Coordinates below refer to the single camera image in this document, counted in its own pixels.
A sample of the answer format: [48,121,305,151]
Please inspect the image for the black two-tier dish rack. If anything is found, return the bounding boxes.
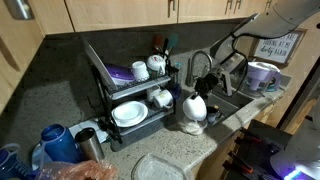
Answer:
[90,63,181,152]

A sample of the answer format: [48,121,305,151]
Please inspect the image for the clear plastic bowl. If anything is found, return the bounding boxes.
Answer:
[180,117,207,136]

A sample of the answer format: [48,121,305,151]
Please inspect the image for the white mug rack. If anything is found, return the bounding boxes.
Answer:
[131,61,149,81]
[153,90,173,109]

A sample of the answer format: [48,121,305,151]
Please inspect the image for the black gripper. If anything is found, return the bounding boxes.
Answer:
[194,73,218,96]

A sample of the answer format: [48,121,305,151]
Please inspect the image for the black utensil holder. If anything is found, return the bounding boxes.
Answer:
[166,65,179,83]

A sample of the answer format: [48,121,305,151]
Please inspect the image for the white plates on lower rack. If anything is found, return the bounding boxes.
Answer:
[112,101,148,127]

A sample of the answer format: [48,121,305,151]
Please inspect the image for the white mug lower rack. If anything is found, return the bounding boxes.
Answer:
[153,90,173,109]

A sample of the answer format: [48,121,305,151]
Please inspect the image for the stainless steel sink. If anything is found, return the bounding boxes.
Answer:
[178,81,255,125]

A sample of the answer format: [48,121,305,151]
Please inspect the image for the purple bowl on rack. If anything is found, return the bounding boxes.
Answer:
[106,64,135,85]

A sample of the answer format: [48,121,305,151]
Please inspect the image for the white red-patterned mug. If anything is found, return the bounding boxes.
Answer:
[147,55,166,75]

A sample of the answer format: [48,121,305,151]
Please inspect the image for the white ceramic bowl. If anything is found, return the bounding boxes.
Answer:
[183,93,207,121]

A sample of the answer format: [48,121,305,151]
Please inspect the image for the stainless steel tumbler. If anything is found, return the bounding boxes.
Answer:
[75,127,105,162]

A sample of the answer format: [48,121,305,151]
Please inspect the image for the blue measuring cup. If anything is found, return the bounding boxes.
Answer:
[0,143,30,180]

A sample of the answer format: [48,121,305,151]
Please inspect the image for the large white upright plate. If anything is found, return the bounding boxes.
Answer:
[83,39,118,90]

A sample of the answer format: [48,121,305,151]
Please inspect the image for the purple water filter pitcher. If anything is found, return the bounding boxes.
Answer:
[246,61,281,97]

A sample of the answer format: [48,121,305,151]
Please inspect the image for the orange plastic bag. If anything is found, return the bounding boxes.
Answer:
[35,160,117,180]

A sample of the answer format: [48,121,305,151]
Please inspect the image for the framed kitchen sign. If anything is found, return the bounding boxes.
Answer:
[253,29,305,65]

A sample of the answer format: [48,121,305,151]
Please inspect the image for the white mug upper rack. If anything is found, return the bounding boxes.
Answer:
[131,61,149,81]

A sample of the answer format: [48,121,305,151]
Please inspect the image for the black mug in sink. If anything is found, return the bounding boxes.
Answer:
[207,105,222,124]

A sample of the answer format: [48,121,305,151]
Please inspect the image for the blue plastic jug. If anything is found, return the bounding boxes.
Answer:
[40,124,83,163]

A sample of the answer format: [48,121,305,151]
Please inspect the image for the white rice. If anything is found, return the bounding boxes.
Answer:
[184,122,203,135]

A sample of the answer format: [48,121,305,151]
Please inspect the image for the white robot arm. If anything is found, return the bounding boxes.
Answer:
[195,0,320,180]

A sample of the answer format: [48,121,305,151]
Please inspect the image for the brushed steel faucet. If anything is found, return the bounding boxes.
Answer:
[185,50,214,88]

